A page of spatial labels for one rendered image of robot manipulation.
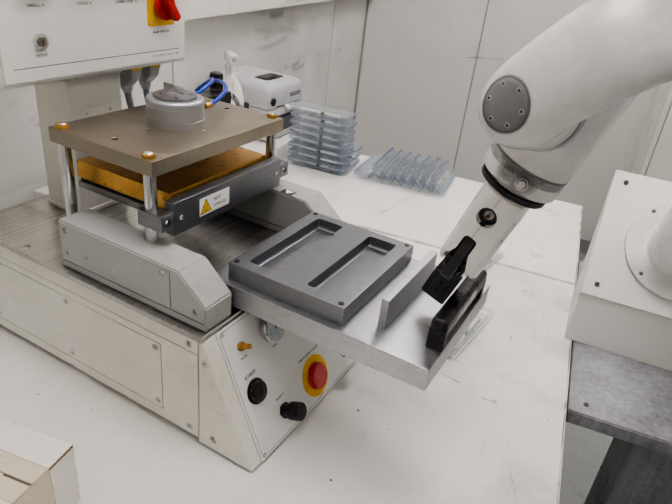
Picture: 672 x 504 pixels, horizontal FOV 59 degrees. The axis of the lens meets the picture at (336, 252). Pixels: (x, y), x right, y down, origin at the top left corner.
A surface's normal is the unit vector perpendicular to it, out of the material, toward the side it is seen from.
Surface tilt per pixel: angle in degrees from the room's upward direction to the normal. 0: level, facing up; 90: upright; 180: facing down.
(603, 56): 73
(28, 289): 90
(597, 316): 90
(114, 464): 0
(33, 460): 2
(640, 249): 45
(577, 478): 0
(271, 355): 65
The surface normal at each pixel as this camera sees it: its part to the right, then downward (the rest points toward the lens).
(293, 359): 0.83, -0.08
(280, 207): -0.50, 0.36
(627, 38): -0.29, -0.04
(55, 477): 0.95, 0.20
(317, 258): 0.11, -0.87
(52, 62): 0.86, 0.32
